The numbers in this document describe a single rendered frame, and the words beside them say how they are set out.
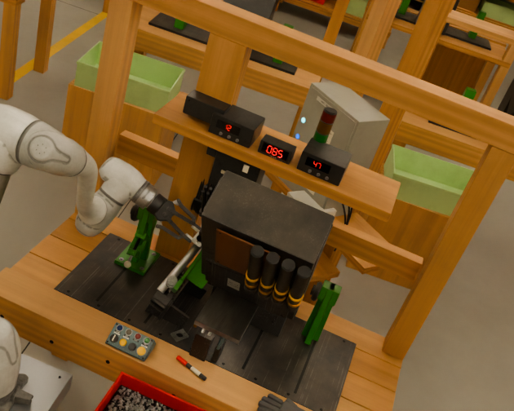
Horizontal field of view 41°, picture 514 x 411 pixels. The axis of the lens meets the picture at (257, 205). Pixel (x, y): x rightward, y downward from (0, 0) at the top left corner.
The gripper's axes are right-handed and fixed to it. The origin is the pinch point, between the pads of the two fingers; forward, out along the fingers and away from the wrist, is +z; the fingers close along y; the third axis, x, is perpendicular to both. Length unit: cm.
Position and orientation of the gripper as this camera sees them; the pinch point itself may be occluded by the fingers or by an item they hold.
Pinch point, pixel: (197, 236)
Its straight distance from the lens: 247.9
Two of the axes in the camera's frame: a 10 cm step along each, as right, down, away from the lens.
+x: -2.1, 0.7, 9.8
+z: 7.7, 6.3, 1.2
